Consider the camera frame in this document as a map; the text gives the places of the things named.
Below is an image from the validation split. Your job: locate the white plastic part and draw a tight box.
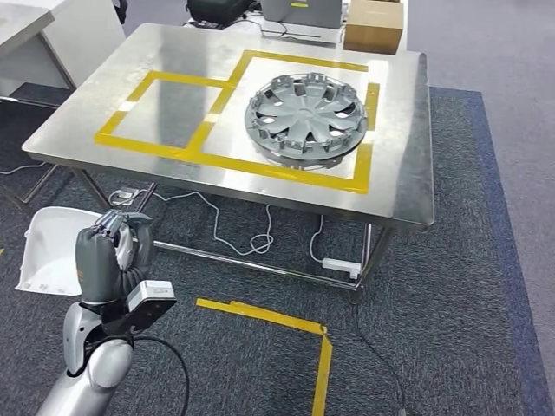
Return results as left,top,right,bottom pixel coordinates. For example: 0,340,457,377
15,206,135,297

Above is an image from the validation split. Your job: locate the white power strip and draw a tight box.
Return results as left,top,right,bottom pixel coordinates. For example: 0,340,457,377
322,257,362,282

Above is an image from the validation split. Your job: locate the dark grey floor mat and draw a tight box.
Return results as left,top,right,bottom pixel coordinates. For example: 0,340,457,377
0,82,555,416

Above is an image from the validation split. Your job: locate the white desk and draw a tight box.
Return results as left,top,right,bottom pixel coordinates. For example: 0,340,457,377
0,0,128,107

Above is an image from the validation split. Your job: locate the white power cable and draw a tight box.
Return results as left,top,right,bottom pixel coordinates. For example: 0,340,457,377
140,189,275,257
0,162,47,176
309,215,326,265

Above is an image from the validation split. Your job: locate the grey plastic wheel hubcap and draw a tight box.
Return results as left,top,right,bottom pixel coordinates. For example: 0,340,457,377
243,72,369,171

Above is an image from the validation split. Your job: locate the black floor cable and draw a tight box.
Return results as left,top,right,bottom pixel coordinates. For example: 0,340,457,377
354,301,407,416

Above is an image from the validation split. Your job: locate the white table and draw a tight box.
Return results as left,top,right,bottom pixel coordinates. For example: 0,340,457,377
182,0,409,54

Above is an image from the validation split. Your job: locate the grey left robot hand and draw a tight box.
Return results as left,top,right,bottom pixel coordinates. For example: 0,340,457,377
75,210,155,304

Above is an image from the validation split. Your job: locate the brown cardboard box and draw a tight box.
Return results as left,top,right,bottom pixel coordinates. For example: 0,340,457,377
343,0,405,56

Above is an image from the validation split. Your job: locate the stainless steel workbench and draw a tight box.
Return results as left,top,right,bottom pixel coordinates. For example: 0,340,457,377
22,23,436,305

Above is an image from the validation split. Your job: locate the white power adapter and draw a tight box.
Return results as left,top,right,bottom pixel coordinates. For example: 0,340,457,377
108,186,140,206

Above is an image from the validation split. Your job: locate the yellow floor tape marking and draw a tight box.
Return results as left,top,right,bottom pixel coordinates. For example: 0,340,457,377
196,296,334,416

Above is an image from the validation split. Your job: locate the black bag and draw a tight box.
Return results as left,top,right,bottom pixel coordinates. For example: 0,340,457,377
185,0,254,29

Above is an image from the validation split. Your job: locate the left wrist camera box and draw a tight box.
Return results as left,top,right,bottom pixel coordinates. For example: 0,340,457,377
100,279,178,339

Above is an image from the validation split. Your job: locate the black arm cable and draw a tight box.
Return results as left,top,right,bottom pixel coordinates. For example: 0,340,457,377
130,335,190,416

